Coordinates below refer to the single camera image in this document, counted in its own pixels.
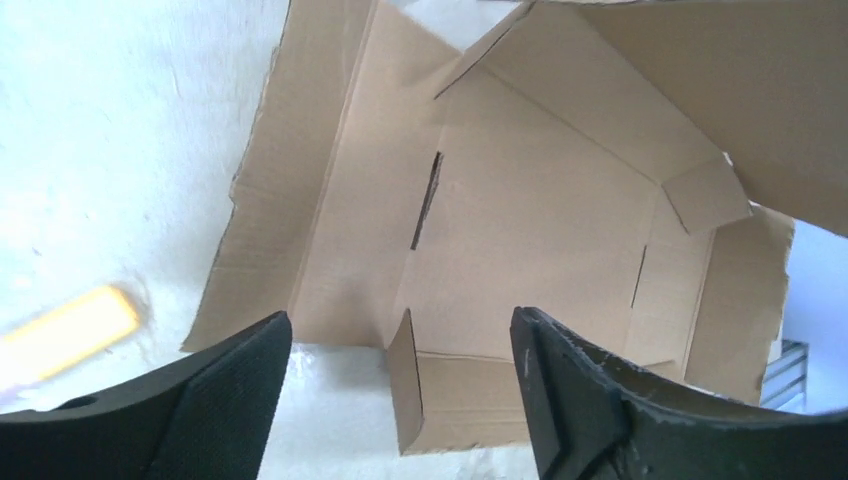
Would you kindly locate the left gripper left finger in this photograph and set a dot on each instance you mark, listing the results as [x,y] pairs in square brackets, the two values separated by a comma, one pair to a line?
[205,416]

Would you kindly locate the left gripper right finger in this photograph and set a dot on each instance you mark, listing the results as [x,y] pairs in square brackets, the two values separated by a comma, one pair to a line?
[594,415]

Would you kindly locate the brown cardboard box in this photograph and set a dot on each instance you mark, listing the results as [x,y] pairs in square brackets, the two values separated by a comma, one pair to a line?
[632,169]

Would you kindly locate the yellow highlighter marker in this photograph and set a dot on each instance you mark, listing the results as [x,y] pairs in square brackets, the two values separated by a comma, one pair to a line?
[65,336]

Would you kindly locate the aluminium frame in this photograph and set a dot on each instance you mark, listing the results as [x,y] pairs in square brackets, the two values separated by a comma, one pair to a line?
[784,386]

